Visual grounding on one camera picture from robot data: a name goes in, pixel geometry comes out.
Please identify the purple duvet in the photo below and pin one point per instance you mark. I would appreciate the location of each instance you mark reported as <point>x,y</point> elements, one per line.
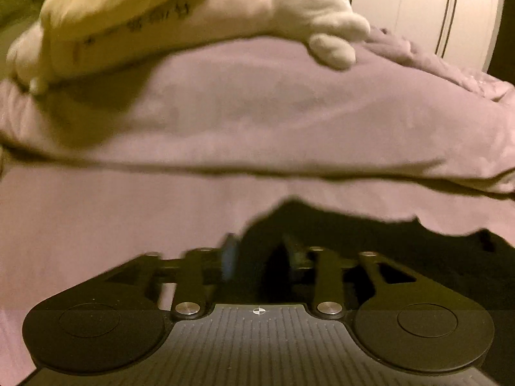
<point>261,108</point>

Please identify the white plush toy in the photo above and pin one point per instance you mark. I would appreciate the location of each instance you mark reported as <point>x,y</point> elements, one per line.
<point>305,4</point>

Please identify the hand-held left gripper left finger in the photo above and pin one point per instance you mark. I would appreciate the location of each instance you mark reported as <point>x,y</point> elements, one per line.
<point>228,258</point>

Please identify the purple bed sheet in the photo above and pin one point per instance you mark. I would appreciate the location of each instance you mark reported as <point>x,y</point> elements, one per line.
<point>100,217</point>

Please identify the yellow face plush cushion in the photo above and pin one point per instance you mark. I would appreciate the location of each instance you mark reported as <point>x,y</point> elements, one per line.
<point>120,20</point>

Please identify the black knit sweater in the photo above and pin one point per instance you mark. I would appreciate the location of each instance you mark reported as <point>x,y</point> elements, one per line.
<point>462,265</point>

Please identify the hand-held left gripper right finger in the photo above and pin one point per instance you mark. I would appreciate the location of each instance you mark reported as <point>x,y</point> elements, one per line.
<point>290,258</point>

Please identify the white wardrobe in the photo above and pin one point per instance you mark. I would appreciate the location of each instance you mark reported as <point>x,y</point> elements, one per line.
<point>422,8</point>

